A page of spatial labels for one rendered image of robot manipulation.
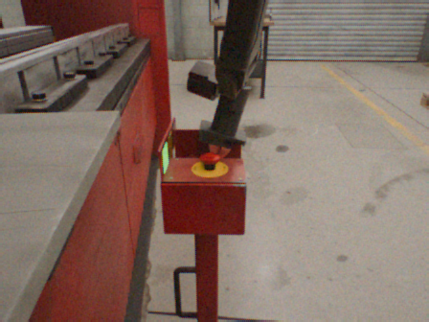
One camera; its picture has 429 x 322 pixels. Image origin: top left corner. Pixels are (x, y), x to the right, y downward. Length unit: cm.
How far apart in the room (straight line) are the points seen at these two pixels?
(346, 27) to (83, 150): 752
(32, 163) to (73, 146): 2
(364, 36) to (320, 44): 87
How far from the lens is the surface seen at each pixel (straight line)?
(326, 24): 755
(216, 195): 60
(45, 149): 19
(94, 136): 20
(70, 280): 56
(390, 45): 797
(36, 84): 80
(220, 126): 68
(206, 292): 87
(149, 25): 230
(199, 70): 68
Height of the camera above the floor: 107
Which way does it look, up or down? 25 degrees down
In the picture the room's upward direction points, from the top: straight up
